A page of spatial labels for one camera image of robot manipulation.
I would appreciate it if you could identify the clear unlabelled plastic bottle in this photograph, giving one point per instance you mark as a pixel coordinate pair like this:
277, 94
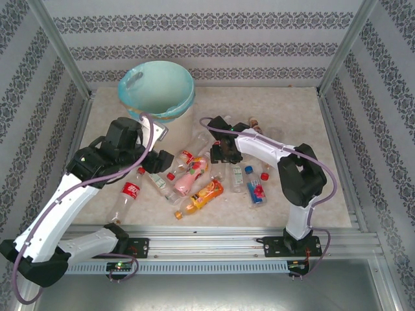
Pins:
201, 142
220, 171

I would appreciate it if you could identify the clear bottle green white label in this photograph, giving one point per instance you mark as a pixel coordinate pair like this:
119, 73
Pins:
159, 183

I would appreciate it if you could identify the red-capped bottle red yellow label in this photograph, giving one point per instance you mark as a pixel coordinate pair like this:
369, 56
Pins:
185, 157

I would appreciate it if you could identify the pink drink bottle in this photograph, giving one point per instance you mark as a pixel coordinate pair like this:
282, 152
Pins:
186, 183

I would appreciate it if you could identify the brown drink bottle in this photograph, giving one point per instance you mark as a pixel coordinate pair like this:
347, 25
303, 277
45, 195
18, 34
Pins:
256, 125

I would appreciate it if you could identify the clear bottle red cap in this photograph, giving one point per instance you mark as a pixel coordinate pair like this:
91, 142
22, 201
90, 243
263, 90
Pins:
264, 176

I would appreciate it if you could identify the orange juice bottle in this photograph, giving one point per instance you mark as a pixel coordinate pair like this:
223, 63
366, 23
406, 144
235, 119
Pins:
207, 191

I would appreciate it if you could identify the blue-capped water bottle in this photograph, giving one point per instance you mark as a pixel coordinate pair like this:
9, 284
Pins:
256, 189

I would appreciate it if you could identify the teal plastic bucket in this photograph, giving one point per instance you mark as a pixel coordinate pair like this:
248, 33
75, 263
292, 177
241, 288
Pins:
155, 90

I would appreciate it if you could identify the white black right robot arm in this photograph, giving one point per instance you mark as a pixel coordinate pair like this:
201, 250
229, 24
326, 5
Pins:
259, 145

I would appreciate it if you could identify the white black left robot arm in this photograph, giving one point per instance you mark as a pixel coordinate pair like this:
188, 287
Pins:
65, 207

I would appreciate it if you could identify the cola bottle red label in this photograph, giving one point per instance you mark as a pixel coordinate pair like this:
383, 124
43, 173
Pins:
131, 191

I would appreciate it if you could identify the left circuit board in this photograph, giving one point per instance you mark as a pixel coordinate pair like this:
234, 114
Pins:
118, 266

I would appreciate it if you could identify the circuit board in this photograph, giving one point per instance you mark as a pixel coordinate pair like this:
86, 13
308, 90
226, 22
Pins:
296, 265
118, 266

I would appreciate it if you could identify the right circuit board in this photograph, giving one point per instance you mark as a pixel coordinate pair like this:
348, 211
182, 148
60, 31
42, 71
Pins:
296, 265

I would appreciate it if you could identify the grey metal panel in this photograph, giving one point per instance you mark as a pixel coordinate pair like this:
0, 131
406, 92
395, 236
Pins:
207, 294

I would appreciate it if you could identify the aluminium side rail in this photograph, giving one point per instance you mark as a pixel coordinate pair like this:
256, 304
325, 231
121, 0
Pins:
332, 129
86, 110

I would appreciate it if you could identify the black left mount plate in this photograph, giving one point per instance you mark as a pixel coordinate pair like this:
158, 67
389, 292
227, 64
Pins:
141, 247

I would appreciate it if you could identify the black mount plate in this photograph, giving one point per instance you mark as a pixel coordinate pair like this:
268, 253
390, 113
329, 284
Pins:
272, 247
141, 247

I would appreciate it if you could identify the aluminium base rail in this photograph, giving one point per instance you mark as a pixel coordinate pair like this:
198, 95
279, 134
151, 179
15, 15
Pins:
207, 241

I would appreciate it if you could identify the black right mount plate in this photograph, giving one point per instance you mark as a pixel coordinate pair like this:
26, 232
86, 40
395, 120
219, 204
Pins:
272, 247

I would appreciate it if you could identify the aluminium frame post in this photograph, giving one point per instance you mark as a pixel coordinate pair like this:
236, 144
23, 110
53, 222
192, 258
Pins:
58, 42
350, 42

